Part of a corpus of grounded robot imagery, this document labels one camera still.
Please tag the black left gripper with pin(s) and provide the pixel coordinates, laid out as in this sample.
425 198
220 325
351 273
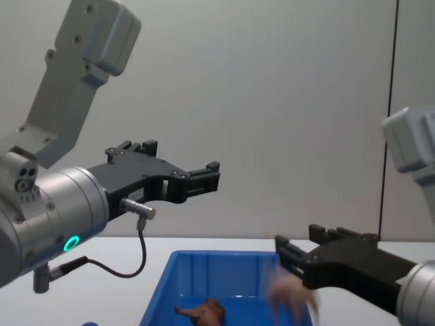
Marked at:
136 176

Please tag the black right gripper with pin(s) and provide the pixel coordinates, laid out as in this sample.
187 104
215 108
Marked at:
353 265

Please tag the pink toy pig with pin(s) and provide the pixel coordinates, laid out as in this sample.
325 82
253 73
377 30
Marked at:
289 292

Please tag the silver and grey right robot arm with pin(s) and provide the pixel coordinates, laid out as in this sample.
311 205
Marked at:
418 153

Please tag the silver and grey left robot arm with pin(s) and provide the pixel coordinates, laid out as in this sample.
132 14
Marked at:
64 203

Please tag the blue plastic bin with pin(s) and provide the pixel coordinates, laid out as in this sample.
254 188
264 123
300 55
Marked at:
210 271

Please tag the brown toy animal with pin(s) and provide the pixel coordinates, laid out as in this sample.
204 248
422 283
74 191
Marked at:
207 310

